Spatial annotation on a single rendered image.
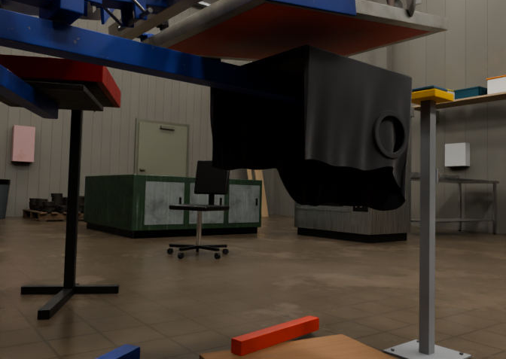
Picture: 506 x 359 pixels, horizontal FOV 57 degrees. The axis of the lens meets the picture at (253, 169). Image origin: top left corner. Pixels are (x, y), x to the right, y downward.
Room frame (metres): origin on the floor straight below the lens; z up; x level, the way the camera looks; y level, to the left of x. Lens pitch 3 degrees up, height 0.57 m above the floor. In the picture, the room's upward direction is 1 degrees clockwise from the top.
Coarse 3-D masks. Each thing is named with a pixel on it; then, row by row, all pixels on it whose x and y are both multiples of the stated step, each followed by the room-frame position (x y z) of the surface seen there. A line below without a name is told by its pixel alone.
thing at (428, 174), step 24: (432, 96) 1.64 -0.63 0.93; (432, 120) 1.70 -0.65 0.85; (432, 144) 1.70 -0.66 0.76; (432, 168) 1.70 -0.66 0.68; (432, 192) 1.70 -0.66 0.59; (432, 216) 1.70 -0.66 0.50; (432, 240) 1.70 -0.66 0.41; (432, 264) 1.70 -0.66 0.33; (432, 288) 1.70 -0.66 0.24; (432, 312) 1.70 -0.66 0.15; (432, 336) 1.70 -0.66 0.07
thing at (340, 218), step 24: (408, 144) 6.06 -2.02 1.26; (408, 168) 6.06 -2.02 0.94; (408, 192) 6.06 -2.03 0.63; (312, 216) 6.32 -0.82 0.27; (336, 216) 5.99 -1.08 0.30; (360, 216) 5.69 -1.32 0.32; (384, 216) 5.75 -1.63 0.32; (408, 216) 6.07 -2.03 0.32; (360, 240) 5.73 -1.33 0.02; (384, 240) 5.81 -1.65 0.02
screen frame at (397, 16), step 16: (224, 0) 1.09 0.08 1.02; (240, 0) 1.04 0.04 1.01; (256, 0) 1.01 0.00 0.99; (192, 16) 1.20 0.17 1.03; (208, 16) 1.14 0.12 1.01; (224, 16) 1.11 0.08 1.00; (368, 16) 1.22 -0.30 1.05; (384, 16) 1.26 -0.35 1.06; (400, 16) 1.30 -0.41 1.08; (416, 16) 1.36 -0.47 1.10; (432, 16) 1.41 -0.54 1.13; (160, 32) 1.33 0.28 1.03; (176, 32) 1.27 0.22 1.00; (192, 32) 1.24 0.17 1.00; (432, 32) 1.49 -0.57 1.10
